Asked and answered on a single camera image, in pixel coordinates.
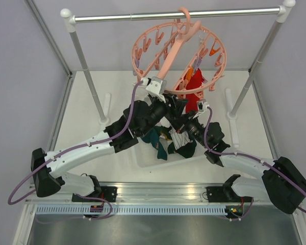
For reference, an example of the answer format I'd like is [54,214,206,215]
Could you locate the orange clothes peg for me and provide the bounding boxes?
[185,67,193,82]

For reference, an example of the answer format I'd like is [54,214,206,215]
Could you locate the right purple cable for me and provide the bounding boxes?
[203,107,306,216]

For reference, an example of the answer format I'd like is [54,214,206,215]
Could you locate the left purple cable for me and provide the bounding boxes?
[7,79,146,225]

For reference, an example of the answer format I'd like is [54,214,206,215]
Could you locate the teal reindeer sock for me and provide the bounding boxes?
[168,141,197,159]

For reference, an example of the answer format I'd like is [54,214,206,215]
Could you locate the purple cable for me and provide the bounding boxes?
[203,107,306,216]
[7,79,146,225]

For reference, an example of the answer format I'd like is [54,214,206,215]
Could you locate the teal sock front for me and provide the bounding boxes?
[141,126,168,160]

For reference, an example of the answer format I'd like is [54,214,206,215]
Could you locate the red sock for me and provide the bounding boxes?
[176,68,205,113]

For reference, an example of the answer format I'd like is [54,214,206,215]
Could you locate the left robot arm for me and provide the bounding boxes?
[31,93,188,202]

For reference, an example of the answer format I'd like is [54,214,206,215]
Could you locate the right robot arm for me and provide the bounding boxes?
[167,111,306,214]

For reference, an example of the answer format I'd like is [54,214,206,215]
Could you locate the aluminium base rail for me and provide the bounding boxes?
[101,182,222,205]

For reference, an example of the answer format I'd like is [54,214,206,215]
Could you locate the black white striped sock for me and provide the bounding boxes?
[169,128,192,150]

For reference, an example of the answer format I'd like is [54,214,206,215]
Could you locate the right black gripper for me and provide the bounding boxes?
[168,109,209,148]

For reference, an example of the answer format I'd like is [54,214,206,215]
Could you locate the metal clothes rack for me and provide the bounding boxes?
[60,1,296,124]

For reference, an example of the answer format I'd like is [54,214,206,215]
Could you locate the pink round clip hanger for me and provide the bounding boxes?
[131,7,227,100]

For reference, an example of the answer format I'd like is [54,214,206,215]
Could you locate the green patterned sock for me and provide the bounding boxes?
[160,129,172,141]

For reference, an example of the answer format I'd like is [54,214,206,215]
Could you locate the white slotted cable duct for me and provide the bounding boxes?
[36,204,227,215]

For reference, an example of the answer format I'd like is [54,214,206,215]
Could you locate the white plastic basket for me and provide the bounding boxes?
[131,125,205,169]

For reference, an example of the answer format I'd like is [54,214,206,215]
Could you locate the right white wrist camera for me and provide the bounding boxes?
[194,99,210,118]

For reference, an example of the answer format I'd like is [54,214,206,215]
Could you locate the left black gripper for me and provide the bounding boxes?
[139,93,189,137]

